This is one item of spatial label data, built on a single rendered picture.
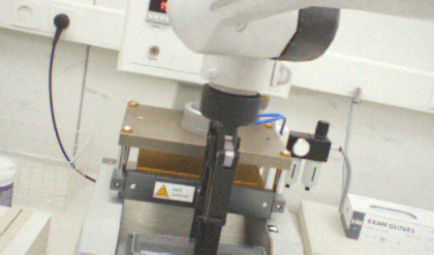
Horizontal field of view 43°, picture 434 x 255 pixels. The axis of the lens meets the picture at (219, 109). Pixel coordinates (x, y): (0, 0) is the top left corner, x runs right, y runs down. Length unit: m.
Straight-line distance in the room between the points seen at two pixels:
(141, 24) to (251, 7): 0.57
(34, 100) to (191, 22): 1.13
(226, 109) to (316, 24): 0.16
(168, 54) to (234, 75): 0.40
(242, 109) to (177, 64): 0.39
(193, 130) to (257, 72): 0.27
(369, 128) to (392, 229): 0.29
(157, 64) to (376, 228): 0.70
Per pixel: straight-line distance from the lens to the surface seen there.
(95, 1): 1.53
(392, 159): 1.60
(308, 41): 0.57
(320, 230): 1.43
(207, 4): 0.51
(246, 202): 0.88
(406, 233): 1.45
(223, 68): 0.65
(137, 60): 1.03
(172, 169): 0.88
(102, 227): 0.82
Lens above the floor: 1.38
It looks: 15 degrees down
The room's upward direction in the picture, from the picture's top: 11 degrees clockwise
